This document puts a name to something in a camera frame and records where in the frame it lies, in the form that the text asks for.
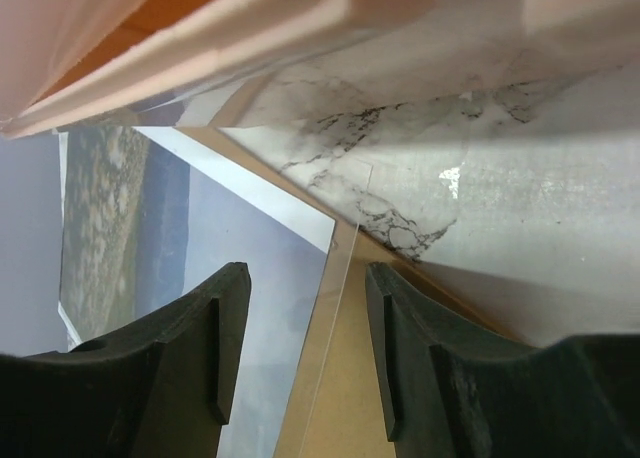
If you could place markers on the clear acrylic sheet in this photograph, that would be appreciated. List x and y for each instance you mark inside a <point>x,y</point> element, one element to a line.
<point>332,410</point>

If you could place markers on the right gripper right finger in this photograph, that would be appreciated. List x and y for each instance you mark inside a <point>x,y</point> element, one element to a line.
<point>452,388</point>

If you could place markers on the landscape photo print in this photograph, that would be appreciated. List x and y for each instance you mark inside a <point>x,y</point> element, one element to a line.
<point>142,227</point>

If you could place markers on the pink wooden picture frame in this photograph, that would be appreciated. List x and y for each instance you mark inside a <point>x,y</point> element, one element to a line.
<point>249,63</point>

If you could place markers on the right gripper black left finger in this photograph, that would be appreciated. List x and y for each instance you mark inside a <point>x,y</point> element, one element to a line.
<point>160,386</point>

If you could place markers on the brown cardboard backing board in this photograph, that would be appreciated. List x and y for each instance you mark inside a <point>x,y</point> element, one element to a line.
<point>381,213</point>

